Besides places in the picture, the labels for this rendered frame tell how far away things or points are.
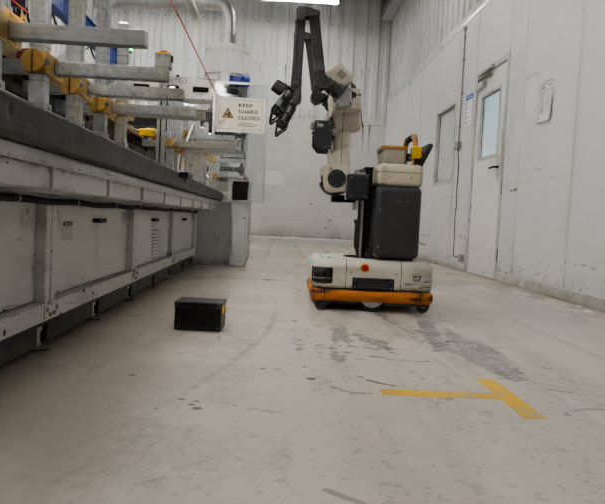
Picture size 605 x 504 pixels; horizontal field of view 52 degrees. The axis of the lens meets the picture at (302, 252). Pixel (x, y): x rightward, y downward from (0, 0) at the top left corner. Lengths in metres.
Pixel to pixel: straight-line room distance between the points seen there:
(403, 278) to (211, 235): 3.10
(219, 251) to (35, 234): 4.06
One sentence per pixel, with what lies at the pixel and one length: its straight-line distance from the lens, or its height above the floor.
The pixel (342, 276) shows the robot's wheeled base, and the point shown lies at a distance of 3.37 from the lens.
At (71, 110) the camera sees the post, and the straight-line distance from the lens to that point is 1.81.
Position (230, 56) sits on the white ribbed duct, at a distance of 10.38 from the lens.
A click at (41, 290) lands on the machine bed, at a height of 0.21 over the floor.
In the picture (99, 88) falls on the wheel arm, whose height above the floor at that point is 0.82.
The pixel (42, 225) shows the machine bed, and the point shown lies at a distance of 2.23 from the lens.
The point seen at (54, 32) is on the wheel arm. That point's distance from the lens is 1.36.
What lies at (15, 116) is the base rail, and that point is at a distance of 1.36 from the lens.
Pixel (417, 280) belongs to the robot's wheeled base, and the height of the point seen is 0.18.
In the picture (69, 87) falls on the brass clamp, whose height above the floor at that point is 0.80.
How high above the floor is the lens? 0.49
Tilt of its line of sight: 3 degrees down
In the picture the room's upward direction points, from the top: 3 degrees clockwise
